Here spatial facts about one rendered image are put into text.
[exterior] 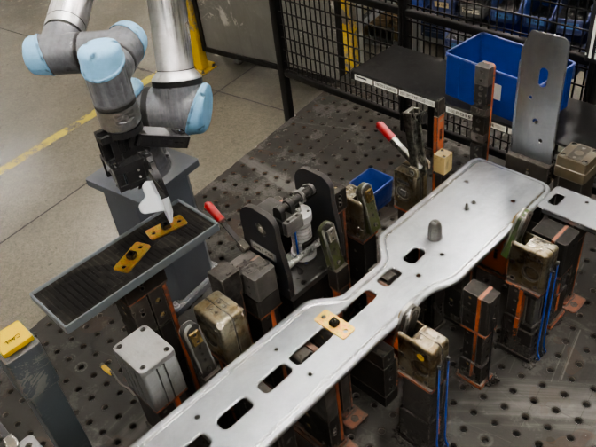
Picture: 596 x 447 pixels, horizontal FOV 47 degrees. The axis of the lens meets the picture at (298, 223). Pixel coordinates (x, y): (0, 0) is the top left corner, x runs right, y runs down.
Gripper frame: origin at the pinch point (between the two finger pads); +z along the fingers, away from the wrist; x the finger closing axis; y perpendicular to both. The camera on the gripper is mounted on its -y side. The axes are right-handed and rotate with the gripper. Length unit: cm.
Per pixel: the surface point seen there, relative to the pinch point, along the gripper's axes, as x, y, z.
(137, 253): 3.8, 8.1, 5.9
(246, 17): -234, -147, 78
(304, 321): 27.0, -14.7, 22.7
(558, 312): 44, -77, 50
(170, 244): 5.0, 1.4, 6.7
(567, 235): 43, -76, 25
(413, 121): 7, -62, 4
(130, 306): 7.8, 13.7, 14.3
